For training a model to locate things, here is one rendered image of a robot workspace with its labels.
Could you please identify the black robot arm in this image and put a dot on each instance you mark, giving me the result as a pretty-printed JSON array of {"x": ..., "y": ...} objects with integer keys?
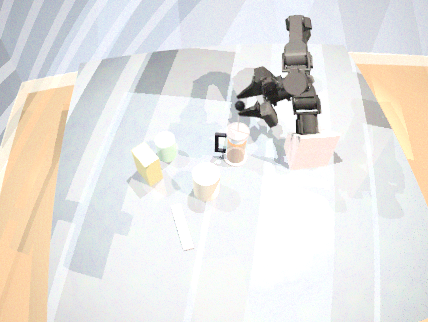
[{"x": 298, "y": 80}]

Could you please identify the pale yellow block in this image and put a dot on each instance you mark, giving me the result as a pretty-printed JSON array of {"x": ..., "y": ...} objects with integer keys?
[{"x": 147, "y": 163}]

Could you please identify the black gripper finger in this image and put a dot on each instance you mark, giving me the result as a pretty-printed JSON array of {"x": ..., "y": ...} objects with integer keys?
[
  {"x": 250, "y": 91},
  {"x": 253, "y": 111}
]

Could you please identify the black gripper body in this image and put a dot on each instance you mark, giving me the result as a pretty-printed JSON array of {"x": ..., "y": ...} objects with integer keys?
[{"x": 267, "y": 111}]

